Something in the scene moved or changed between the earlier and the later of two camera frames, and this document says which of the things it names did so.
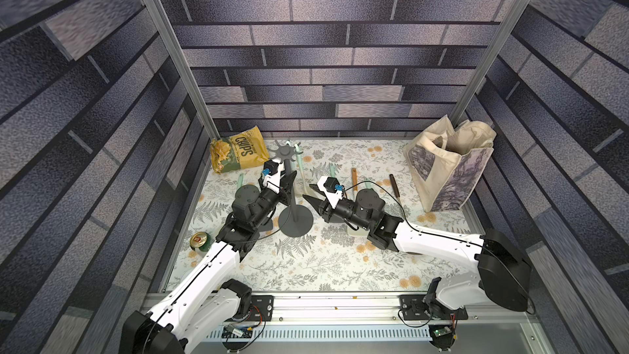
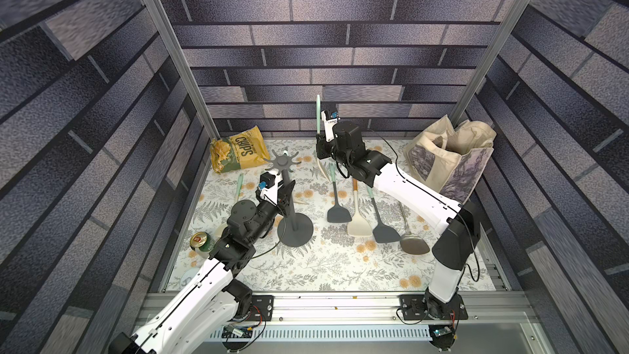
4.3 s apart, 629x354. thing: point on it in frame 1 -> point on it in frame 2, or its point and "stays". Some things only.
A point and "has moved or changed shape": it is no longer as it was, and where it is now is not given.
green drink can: (201, 241) stays
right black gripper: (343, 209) -> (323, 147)
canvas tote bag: (446, 163) stays
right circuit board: (442, 336) stays
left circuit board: (230, 331) stays
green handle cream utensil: (299, 155) -> (319, 132)
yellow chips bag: (239, 151) stays
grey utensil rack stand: (295, 220) has moved or changed shape
